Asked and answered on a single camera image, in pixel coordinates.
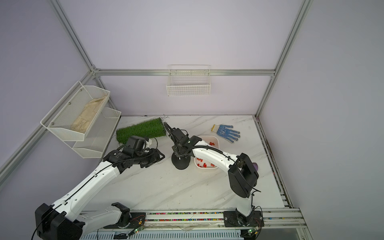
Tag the beige cloth glove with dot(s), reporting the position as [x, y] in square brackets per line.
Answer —
[84, 120]

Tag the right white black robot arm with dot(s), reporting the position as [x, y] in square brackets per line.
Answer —
[242, 174]

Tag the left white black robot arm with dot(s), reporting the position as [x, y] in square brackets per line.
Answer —
[62, 220]

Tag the white mesh shelf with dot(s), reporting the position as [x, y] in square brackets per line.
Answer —
[60, 118]
[99, 136]

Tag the white plastic tray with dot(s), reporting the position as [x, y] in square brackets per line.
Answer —
[201, 163]

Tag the blue dotted work glove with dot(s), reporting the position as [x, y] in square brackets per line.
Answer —
[226, 132]

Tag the lower white mesh shelf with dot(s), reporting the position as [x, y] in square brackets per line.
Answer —
[99, 136]

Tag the white wire wall basket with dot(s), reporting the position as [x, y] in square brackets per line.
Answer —
[189, 80]

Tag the aluminium mounting rail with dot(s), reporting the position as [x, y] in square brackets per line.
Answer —
[186, 220]

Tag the upper white mesh shelf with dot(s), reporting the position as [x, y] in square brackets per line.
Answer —
[60, 118]

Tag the black round screw base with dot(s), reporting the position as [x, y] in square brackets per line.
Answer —
[180, 163]

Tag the green artificial grass mat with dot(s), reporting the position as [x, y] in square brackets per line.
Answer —
[148, 129]

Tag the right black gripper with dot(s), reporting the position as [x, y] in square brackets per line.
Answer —
[176, 149]

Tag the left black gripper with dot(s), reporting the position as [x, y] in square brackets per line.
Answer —
[154, 154]

